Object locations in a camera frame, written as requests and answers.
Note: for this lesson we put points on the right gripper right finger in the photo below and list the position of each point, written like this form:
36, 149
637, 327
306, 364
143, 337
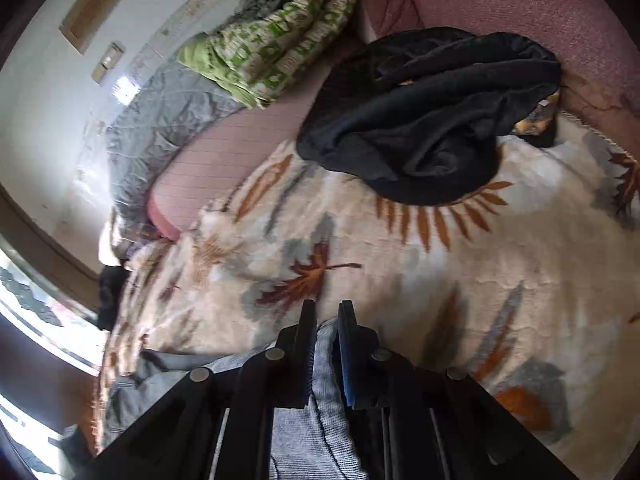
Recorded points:
435, 425

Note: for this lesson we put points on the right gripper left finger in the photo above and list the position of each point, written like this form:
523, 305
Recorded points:
217, 425

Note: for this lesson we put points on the grey denim pants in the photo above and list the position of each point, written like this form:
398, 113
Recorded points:
311, 443

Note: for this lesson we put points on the black garment on left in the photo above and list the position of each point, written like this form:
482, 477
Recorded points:
112, 281

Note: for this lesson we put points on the black garment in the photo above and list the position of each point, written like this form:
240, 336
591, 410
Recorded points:
416, 115
112, 281

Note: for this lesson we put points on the leaf pattern fleece blanket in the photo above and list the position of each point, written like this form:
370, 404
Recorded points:
530, 284

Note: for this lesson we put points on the wooden stained glass door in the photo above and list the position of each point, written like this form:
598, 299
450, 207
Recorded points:
51, 350

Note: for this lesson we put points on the black garment on right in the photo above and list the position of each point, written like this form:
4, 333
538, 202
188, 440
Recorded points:
416, 115

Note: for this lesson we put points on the grey quilted pillow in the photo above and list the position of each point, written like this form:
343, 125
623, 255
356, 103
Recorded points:
171, 109

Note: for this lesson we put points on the green patterned folded blanket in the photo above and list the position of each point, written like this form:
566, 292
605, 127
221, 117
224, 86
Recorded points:
256, 61

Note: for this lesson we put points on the pink maroon sofa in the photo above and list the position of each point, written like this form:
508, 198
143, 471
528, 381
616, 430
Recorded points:
597, 42

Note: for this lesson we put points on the beige wall switch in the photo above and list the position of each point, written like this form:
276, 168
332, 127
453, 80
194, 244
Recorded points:
109, 60

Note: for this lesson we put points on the wall electrical panel cover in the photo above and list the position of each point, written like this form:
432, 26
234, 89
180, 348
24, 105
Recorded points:
83, 20

